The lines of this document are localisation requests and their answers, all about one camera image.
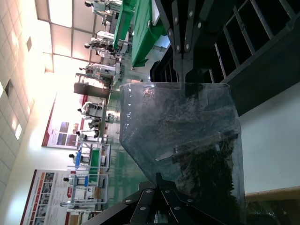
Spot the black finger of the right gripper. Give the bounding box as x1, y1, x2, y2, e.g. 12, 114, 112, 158
167, 0, 183, 91
182, 0, 210, 106

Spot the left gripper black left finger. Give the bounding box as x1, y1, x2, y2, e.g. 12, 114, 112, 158
122, 172, 163, 225

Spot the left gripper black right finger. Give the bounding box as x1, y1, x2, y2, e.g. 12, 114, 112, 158
160, 177, 197, 225

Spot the translucent grey antistatic bag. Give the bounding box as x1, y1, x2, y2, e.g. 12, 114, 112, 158
118, 81, 247, 225

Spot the black slotted plastic container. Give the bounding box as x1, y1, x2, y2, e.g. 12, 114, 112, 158
149, 0, 300, 118

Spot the brown cardboard box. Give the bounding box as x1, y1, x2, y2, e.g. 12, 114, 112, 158
243, 186, 300, 225

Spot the bagged graphics card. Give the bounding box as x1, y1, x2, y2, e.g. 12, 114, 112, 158
245, 201, 300, 225

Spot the blue-railed metal rack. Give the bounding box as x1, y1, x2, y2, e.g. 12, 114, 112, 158
69, 172, 109, 207

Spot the white-suited worker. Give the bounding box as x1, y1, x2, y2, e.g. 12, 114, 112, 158
75, 129, 99, 144
76, 100, 104, 121
68, 151, 83, 165
83, 0, 111, 15
83, 37, 111, 57
62, 176, 74, 188

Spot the white workshop machine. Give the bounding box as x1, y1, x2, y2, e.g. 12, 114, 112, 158
85, 63, 123, 83

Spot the dark metal cabinet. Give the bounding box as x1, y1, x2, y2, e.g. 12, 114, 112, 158
73, 73, 111, 96

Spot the green-topped workstation frame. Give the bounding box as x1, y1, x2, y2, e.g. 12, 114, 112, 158
67, 142, 111, 173

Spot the photo grid wall poster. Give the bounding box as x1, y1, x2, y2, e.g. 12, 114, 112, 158
19, 168, 74, 225

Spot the red-bordered wall poster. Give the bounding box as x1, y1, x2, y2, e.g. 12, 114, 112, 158
41, 92, 85, 150

